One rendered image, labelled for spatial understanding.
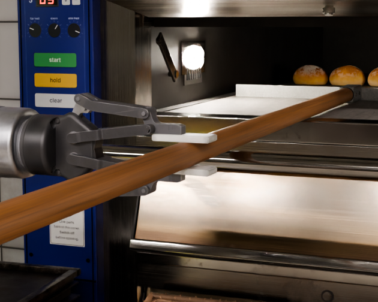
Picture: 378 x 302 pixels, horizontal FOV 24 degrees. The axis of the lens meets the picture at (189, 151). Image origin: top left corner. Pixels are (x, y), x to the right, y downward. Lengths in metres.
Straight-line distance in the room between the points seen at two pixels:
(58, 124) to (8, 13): 0.70
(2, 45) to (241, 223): 0.58
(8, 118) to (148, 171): 0.26
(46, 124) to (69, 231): 0.65
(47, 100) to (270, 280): 0.53
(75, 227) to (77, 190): 0.94
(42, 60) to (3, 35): 0.12
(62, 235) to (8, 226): 1.05
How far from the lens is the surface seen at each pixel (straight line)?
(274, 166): 1.15
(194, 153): 0.98
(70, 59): 1.64
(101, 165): 1.04
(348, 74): 2.43
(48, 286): 1.50
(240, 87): 2.03
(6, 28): 1.74
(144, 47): 1.65
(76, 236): 1.68
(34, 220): 0.68
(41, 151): 1.05
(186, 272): 1.64
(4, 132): 1.07
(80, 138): 1.04
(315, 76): 2.45
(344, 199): 1.54
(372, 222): 1.52
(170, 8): 1.54
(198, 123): 1.58
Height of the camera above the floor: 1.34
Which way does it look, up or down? 8 degrees down
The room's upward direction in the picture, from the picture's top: straight up
